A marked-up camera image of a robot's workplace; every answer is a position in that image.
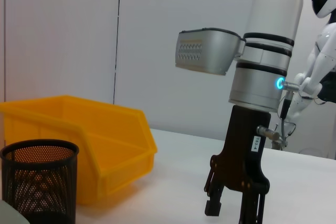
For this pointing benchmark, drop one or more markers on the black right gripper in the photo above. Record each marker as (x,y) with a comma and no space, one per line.
(244,155)

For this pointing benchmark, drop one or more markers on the black mesh pen holder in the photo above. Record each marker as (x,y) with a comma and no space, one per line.
(39,187)

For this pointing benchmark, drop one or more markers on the green glass fruit plate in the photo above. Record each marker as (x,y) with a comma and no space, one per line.
(8,216)

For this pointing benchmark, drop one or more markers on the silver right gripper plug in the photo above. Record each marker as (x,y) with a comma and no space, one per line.
(267,132)

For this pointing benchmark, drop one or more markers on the yellow plastic bin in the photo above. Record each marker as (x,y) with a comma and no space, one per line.
(105,134)

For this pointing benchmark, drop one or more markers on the white humanoid robot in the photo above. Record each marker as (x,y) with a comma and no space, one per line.
(323,51)

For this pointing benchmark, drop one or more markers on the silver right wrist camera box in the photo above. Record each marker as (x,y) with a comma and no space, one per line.
(204,51)

